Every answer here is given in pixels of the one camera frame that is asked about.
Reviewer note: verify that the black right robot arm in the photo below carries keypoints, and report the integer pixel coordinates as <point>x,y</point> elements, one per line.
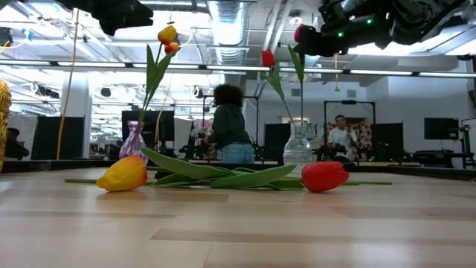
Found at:
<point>427,18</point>

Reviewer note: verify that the black partition panel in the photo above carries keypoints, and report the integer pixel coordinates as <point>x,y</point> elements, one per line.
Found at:
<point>277,139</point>
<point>57,137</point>

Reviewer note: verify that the amber glass vase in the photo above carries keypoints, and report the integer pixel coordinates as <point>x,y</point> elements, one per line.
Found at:
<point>4,126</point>

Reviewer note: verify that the pink glass vase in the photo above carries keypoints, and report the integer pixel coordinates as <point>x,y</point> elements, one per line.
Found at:
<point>133,145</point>

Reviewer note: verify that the person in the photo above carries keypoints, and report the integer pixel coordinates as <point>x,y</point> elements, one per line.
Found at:
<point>342,137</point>
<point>228,124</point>

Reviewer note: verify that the red artificial tulip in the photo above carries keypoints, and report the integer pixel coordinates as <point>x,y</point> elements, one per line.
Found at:
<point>267,58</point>

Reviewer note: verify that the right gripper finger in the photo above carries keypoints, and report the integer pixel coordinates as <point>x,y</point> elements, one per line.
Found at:
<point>318,41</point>

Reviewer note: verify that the black monitor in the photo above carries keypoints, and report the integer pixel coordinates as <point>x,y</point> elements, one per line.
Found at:
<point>440,128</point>
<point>165,124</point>

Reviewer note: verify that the floral patterned cloth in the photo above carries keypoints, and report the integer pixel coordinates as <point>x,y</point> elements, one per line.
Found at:
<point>365,134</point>

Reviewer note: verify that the clear glass vase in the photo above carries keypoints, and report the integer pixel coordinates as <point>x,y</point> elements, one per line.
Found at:
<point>297,147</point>

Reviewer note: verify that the pile of artificial tulips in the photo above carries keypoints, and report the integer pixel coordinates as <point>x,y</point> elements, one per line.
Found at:
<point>324,176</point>

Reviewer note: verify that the black frame stand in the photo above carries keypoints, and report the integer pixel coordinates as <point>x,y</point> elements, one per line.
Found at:
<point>349,101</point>

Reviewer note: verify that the black desk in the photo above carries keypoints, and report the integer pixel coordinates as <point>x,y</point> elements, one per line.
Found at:
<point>442,154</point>

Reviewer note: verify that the ceiling light strip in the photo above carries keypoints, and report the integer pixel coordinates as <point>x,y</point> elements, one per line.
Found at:
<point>111,65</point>

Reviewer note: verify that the silver ventilation duct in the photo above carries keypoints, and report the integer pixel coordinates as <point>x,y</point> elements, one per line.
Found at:
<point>227,31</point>

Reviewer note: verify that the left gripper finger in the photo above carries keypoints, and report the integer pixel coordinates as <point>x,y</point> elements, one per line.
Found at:
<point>139,13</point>

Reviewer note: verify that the large dark screen panel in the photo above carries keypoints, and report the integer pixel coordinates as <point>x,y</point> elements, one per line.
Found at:
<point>388,137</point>

